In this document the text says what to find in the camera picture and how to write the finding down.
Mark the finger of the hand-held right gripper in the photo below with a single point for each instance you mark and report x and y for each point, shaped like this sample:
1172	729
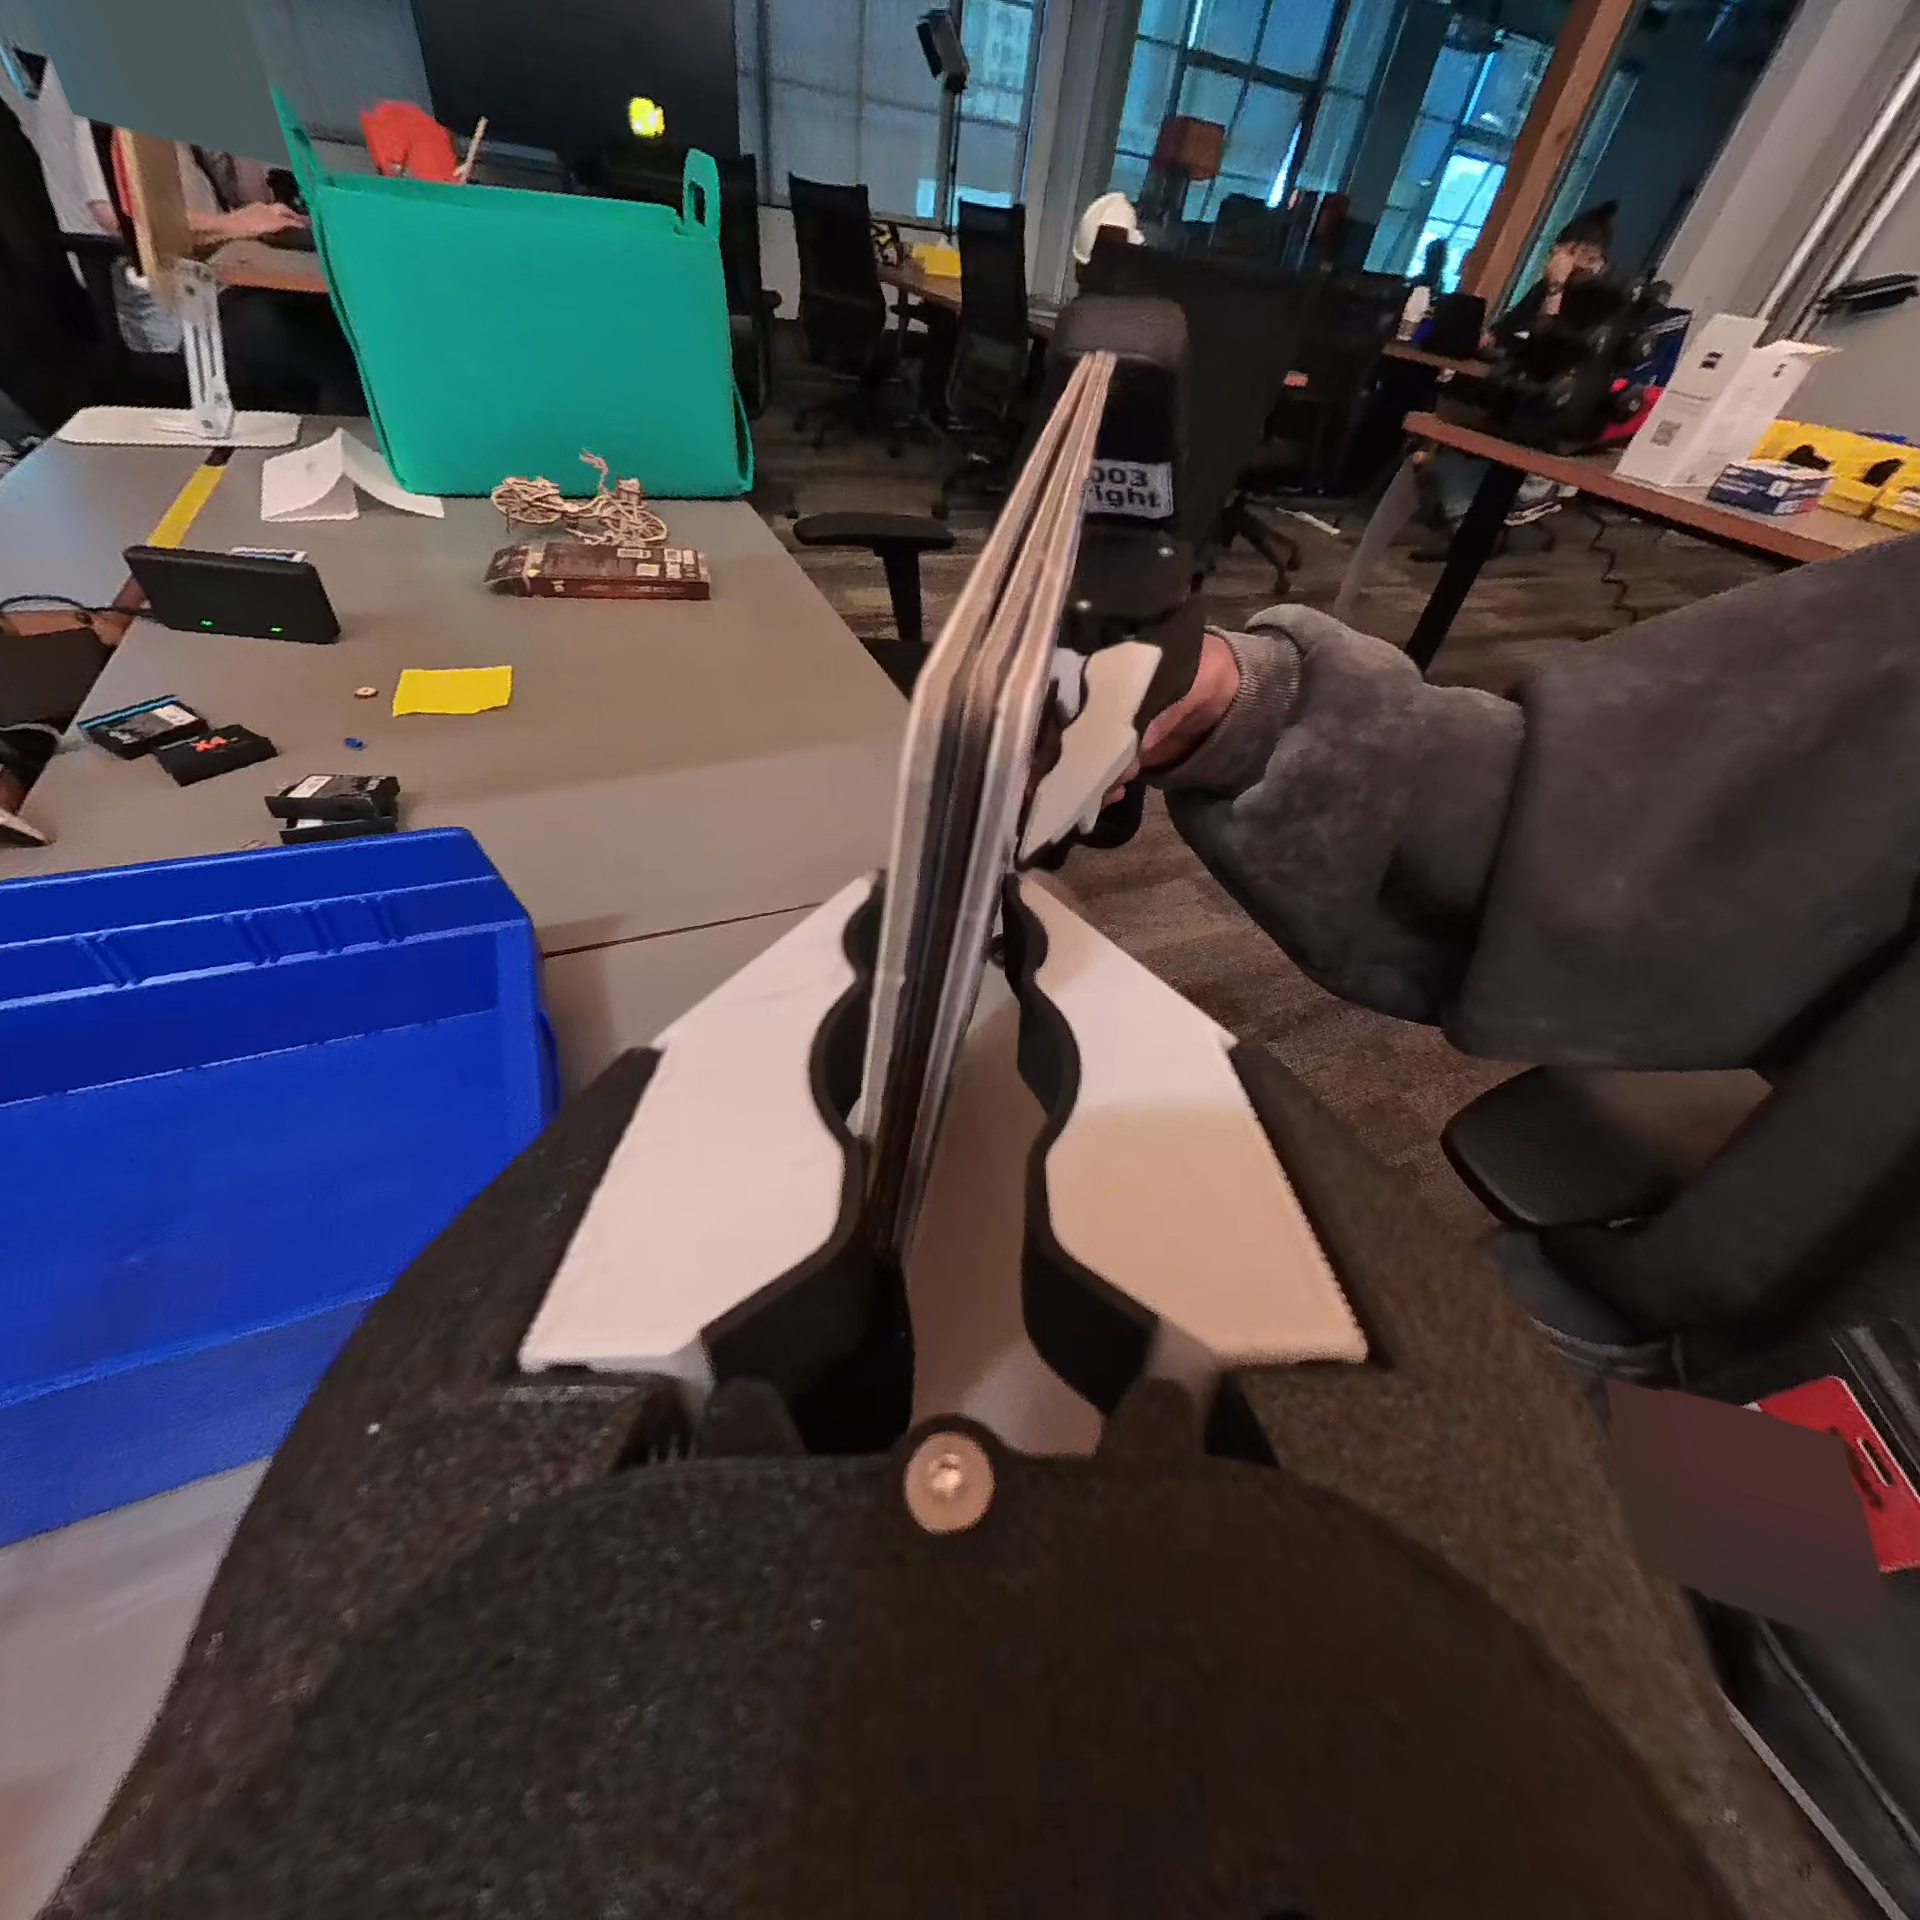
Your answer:
1104	735

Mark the white folded paper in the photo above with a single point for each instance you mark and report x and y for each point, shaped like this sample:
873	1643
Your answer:
321	483

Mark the small black box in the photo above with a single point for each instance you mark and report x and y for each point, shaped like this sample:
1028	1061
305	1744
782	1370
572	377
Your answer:
335	798
144	729
215	755

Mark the wooden post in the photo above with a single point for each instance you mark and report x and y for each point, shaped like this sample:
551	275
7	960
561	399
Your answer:
1546	136

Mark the yellow tape strip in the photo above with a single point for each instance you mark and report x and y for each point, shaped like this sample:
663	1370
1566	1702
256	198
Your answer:
187	503

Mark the black wall screen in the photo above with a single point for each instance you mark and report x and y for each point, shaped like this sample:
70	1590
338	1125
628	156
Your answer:
569	67

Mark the small blue box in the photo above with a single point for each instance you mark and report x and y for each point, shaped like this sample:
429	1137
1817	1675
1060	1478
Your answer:
1770	483

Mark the brown wooden table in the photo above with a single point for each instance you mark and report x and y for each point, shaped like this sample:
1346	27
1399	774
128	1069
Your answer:
1622	480

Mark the grey work table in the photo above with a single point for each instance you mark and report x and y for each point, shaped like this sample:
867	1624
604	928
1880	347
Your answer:
674	721

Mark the metal bracket stand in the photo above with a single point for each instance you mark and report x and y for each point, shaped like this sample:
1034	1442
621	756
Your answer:
203	346

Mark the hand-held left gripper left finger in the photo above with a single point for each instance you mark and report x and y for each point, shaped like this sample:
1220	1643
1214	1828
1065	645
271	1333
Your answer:
705	1202

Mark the white cardboard box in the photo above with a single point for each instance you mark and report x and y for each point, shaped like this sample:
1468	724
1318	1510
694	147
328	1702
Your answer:
1725	391

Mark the black device green light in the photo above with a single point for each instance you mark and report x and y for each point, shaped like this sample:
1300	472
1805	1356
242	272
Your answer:
233	592

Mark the white hard hat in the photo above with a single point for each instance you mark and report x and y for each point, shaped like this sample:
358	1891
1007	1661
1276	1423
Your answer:
1109	221

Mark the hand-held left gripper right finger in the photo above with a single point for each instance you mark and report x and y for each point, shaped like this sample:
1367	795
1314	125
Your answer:
1183	1202

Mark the person's right hand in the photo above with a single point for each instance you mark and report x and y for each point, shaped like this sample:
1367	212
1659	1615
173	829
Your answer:
1200	706

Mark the yellow paper sheet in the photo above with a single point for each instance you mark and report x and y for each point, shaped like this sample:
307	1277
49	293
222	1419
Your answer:
452	690

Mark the yellow plastic bins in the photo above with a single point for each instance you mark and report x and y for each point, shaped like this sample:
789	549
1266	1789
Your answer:
1859	466

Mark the wooden bicycle model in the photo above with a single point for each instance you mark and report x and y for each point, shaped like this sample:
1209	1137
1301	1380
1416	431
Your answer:
578	503

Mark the dinosaur puzzle tray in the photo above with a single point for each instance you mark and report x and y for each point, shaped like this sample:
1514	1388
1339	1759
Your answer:
939	841

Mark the black dimpled surface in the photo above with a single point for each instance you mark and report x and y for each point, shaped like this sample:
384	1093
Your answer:
1560	1148

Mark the grey desk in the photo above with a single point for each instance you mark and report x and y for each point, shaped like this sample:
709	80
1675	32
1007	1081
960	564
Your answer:
91	1681

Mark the blue plastic bin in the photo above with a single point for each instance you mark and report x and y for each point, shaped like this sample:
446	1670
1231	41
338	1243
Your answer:
225	1172

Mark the black office chair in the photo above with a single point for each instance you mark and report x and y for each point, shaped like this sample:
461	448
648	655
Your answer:
877	528
988	331
841	286

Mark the space puzzle board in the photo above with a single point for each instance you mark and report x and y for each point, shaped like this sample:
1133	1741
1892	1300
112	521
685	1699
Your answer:
1002	750

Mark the brown flat box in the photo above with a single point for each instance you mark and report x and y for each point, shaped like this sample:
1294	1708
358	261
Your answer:
600	568

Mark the person's right forearm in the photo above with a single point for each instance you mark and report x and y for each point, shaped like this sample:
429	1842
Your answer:
1501	827

